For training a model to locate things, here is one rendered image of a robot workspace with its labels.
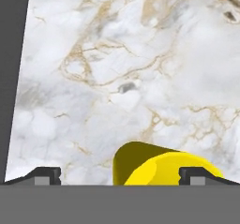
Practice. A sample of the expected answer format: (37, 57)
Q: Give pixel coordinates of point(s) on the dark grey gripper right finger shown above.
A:
(193, 175)

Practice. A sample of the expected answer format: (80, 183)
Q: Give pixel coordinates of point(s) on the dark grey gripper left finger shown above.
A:
(47, 175)

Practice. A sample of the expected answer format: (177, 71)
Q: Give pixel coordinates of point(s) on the yellow cup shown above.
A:
(150, 165)

